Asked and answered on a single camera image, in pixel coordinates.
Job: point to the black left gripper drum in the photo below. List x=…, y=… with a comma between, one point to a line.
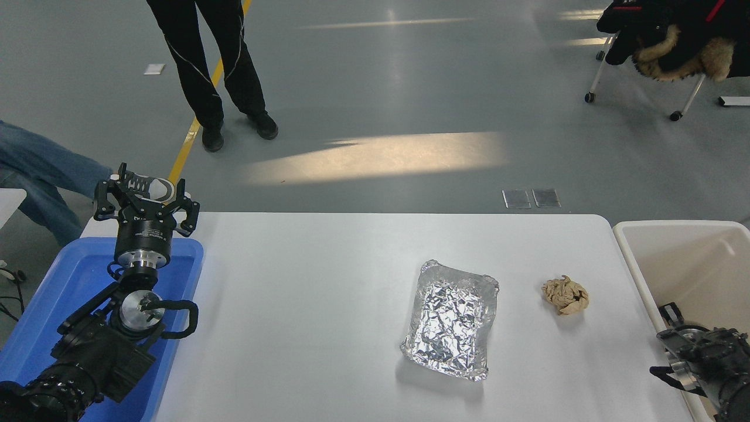
x=144, y=233

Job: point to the foil tray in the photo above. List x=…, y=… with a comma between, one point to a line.
x=451, y=319

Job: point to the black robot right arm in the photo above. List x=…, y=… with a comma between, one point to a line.
x=718, y=366

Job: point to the metal floor plate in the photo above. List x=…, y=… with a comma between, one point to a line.
x=517, y=199
x=546, y=198

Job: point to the seated person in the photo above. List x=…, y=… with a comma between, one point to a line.
x=35, y=161

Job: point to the blue plastic tray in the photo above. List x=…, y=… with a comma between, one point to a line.
x=70, y=275

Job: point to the white side table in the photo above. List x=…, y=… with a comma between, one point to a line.
x=10, y=205

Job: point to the standing person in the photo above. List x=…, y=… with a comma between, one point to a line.
x=199, y=76

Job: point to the crumpled tan paper ball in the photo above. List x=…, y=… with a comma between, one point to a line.
x=565, y=296

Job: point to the large pale bin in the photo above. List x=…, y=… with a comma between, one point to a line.
x=691, y=264

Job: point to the white wheeled chair frame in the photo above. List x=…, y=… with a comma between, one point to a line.
x=690, y=99

